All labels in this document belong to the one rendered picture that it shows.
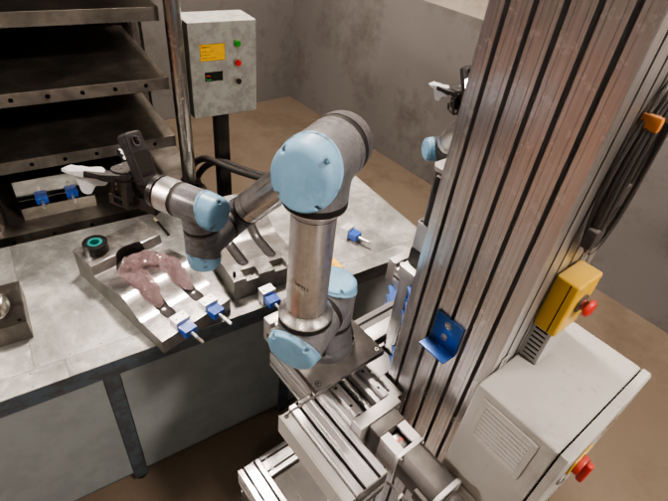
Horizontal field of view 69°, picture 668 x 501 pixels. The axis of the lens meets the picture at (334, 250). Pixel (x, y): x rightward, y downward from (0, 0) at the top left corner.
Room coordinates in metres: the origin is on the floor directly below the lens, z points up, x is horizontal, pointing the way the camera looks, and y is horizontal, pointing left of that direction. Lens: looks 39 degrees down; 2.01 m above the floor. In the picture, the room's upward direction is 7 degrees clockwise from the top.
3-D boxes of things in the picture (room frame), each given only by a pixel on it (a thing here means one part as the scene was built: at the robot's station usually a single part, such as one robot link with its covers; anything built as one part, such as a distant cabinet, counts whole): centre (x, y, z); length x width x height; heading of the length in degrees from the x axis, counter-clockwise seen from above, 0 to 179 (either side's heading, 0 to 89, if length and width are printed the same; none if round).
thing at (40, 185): (1.77, 1.28, 0.87); 0.50 x 0.27 x 0.17; 37
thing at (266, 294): (1.16, 0.18, 0.83); 0.13 x 0.05 x 0.05; 41
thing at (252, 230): (1.43, 0.36, 0.92); 0.35 x 0.16 x 0.09; 37
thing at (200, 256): (0.83, 0.28, 1.34); 0.11 x 0.08 x 0.11; 159
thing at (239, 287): (1.45, 0.37, 0.87); 0.50 x 0.26 x 0.14; 37
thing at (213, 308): (1.06, 0.35, 0.86); 0.13 x 0.05 x 0.05; 54
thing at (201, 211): (0.81, 0.29, 1.43); 0.11 x 0.08 x 0.09; 69
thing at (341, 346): (0.84, -0.01, 1.09); 0.15 x 0.15 x 0.10
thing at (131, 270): (1.17, 0.59, 0.90); 0.26 x 0.18 x 0.08; 54
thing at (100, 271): (1.17, 0.60, 0.86); 0.50 x 0.26 x 0.11; 54
